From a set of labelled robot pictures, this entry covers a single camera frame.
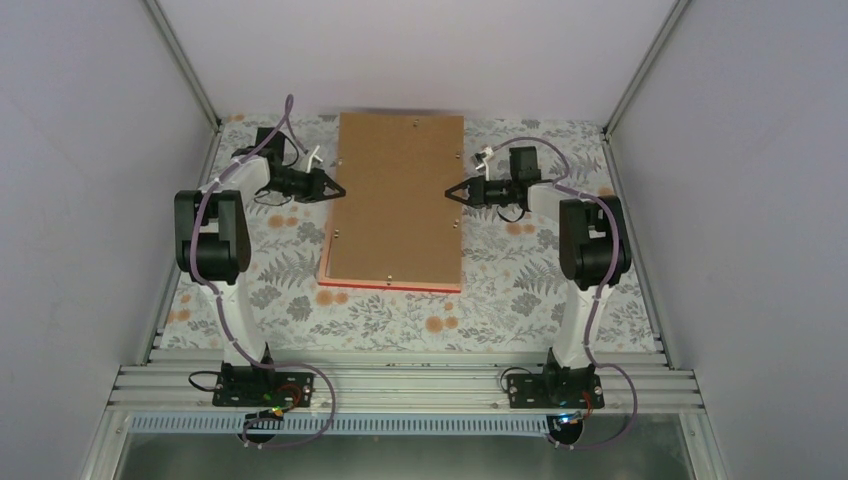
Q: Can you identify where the red picture frame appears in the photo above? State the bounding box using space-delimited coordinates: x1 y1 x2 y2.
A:
316 219 462 293

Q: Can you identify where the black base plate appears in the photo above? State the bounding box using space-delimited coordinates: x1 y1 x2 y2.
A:
212 369 315 409
506 373 606 410

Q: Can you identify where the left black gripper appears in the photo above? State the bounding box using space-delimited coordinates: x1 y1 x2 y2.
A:
264 167 343 202

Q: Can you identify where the floral patterned table mat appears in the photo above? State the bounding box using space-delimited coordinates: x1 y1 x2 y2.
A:
160 118 655 352

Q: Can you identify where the brown backing board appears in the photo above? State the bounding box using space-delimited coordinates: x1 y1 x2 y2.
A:
325 112 466 286

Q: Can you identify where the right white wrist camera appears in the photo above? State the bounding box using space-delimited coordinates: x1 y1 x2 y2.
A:
473 147 495 181

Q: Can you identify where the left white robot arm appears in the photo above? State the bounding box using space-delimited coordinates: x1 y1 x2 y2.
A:
174 128 346 405

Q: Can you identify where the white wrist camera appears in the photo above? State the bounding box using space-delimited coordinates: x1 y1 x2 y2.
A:
473 147 495 181
305 146 324 170

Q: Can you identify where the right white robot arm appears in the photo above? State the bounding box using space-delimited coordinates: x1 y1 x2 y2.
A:
445 146 632 407

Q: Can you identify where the aluminium rail base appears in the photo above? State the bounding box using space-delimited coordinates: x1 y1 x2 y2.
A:
107 349 705 414

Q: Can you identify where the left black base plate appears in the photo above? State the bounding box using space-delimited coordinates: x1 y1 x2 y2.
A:
212 369 315 409

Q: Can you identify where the grey slotted cable duct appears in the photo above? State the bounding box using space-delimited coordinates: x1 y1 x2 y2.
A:
128 412 550 437

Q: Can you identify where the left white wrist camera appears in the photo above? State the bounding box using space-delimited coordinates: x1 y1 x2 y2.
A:
305 146 324 170

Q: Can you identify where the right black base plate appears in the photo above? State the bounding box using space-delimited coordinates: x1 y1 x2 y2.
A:
506 373 606 410

